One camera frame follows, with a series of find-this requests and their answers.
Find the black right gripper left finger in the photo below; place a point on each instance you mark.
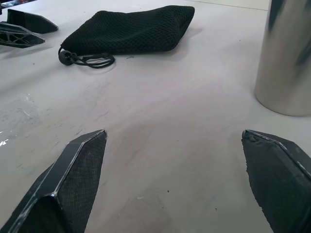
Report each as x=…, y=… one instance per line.
x=70, y=184

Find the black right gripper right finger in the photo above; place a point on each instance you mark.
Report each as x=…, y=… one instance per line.
x=279, y=179

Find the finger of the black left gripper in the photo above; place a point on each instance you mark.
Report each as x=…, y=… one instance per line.
x=29, y=20
x=18, y=36

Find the silver metal cylinder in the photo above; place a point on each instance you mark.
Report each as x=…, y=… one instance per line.
x=284, y=60

